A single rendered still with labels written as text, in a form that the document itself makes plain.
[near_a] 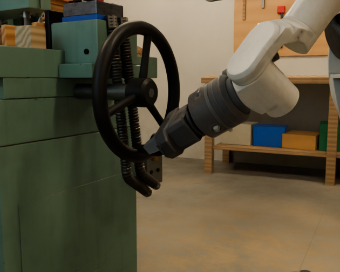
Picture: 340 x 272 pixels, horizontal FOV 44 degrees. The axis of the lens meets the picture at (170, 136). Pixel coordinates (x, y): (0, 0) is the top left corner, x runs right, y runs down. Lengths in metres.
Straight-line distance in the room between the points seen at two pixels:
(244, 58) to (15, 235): 0.56
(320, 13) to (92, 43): 0.45
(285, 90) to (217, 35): 3.68
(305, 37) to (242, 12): 3.61
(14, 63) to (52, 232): 0.37
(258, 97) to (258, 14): 3.59
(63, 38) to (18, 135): 0.24
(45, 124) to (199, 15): 3.63
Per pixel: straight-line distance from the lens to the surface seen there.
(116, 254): 1.18
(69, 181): 0.99
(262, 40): 0.67
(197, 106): 0.70
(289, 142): 3.73
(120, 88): 0.89
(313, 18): 0.71
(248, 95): 0.68
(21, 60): 0.89
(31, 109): 0.90
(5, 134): 0.86
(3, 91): 0.86
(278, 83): 0.68
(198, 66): 4.41
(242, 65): 0.66
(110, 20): 0.92
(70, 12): 0.97
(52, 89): 0.94
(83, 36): 0.93
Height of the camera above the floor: 0.84
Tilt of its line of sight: 8 degrees down
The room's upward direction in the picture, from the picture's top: straight up
